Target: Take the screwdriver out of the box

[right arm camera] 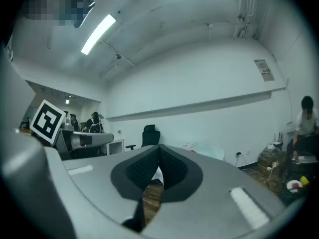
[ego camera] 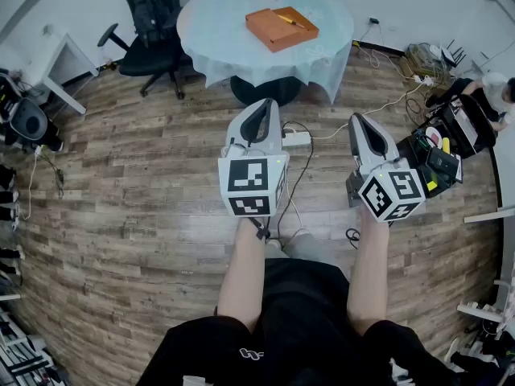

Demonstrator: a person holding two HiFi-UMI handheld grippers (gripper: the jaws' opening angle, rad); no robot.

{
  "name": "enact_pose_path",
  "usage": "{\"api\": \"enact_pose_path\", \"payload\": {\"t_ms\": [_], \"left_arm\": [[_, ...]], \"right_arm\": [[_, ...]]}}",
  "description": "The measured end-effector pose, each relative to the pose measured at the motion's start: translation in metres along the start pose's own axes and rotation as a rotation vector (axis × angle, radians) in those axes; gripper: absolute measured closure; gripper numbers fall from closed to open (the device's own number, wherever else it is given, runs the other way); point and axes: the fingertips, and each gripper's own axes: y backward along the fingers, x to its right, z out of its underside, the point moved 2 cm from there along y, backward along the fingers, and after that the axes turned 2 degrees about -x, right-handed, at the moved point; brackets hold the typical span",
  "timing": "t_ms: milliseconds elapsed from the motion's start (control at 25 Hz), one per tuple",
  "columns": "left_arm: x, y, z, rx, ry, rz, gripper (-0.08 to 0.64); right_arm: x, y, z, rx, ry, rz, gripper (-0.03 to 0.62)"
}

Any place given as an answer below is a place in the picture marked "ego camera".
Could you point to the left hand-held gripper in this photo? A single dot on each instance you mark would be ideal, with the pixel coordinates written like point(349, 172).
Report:
point(249, 175)

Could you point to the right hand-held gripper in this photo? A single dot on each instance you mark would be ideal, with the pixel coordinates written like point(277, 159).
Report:
point(396, 193)

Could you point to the white router with antennas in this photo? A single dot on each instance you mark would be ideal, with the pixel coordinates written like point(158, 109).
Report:
point(450, 54)

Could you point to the orange and white small box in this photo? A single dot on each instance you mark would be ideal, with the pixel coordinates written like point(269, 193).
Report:
point(277, 32)

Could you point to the black open case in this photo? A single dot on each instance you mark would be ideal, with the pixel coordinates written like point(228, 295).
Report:
point(470, 127)

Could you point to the grey round device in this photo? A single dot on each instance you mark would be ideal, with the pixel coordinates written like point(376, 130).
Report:
point(30, 121)

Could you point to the round table with white cloth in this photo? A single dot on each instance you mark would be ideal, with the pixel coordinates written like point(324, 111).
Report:
point(225, 42)

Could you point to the black table base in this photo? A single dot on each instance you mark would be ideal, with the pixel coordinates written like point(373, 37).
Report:
point(265, 91)

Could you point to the white side table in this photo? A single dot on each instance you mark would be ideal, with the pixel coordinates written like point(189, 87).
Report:
point(64, 66)

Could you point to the small white power strip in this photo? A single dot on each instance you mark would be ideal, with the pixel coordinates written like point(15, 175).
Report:
point(423, 80)

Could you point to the black toolbox with tools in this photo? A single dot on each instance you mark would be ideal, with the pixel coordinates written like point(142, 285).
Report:
point(436, 163)

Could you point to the person's right forearm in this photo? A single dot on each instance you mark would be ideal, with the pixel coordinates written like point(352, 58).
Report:
point(368, 272)

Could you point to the person's left forearm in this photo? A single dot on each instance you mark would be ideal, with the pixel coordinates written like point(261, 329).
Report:
point(243, 272)

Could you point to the white board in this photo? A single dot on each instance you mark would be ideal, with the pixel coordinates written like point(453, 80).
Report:
point(489, 214)

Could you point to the person's grey shoe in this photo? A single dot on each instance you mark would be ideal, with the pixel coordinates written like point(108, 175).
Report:
point(299, 243)

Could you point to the black office chair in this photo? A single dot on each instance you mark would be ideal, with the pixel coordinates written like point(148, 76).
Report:
point(149, 42)

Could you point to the person's black clothing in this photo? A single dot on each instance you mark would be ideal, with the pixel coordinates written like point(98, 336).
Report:
point(301, 328)

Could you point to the black wall power adapter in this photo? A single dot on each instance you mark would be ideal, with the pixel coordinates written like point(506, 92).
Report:
point(374, 21)

